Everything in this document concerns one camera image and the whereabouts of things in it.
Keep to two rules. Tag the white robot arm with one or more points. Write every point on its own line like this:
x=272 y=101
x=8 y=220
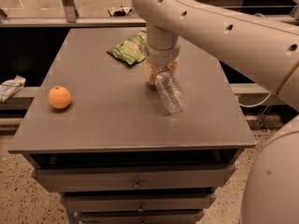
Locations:
x=266 y=52

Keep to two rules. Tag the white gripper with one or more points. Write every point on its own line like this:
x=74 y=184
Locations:
x=161 y=57

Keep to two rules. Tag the clear plastic water bottle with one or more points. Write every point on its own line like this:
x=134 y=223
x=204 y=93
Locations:
x=171 y=94

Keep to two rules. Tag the top grey drawer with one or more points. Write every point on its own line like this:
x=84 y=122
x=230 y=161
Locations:
x=134 y=178

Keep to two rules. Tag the grey metal rail frame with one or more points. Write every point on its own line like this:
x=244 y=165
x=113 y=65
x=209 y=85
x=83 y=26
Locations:
x=50 y=13

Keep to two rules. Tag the grey drawer cabinet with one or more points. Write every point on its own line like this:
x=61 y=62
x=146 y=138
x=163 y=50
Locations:
x=116 y=119

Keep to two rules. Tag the grey drawer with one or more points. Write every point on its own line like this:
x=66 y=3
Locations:
x=138 y=203
x=134 y=178
x=147 y=217

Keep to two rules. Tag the orange fruit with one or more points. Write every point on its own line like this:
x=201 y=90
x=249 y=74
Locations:
x=60 y=97

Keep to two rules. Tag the green chip bag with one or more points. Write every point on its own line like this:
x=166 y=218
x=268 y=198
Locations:
x=130 y=50

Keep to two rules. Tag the middle grey drawer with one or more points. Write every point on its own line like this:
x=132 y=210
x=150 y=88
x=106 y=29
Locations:
x=138 y=203

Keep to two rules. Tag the white packet on ledge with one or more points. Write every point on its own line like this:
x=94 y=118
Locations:
x=10 y=87

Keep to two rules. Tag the bottom grey drawer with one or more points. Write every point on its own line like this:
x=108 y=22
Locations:
x=147 y=217

